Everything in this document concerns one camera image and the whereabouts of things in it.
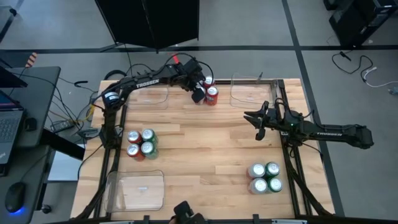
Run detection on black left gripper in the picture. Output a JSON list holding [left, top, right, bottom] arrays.
[[178, 58, 208, 105]]

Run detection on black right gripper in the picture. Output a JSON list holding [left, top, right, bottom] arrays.
[[243, 101, 284, 141]]

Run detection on clear plastic bin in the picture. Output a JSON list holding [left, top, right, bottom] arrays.
[[229, 73, 279, 110], [126, 84, 170, 111], [103, 169, 165, 214]]

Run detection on black folding screen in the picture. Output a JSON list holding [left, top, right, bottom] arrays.
[[94, 0, 200, 53]]

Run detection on black bulky device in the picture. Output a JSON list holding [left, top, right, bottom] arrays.
[[170, 200, 206, 224]]

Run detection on black cabinet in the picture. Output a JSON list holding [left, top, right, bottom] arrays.
[[328, 0, 398, 48]]

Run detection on black power adapter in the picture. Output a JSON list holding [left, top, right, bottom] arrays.
[[50, 119, 75, 133]]

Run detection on black desk leg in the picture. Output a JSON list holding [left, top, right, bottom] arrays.
[[40, 128, 86, 161]]

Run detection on dark grey desk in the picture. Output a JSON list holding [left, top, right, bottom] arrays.
[[0, 66, 62, 224]]

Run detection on orange black striped marker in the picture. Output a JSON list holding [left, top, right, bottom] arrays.
[[24, 52, 39, 69]]

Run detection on small black desk object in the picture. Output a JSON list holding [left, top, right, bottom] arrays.
[[24, 117, 39, 132]]

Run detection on black monitor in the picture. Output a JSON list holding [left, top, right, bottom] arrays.
[[0, 65, 29, 89]]

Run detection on black laptop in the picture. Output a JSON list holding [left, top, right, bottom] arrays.
[[0, 89, 25, 177]]

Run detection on black computer mouse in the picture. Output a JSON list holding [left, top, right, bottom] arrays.
[[4, 182, 27, 214]]

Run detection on black cable loop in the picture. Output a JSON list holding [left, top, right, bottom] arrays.
[[103, 69, 128, 82]]

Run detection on black floor cable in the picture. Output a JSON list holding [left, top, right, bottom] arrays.
[[331, 50, 374, 83]]

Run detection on yellow cable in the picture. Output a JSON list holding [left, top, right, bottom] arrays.
[[82, 104, 96, 124]]

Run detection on white floor cable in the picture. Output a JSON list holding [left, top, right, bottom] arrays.
[[361, 66, 398, 89]]

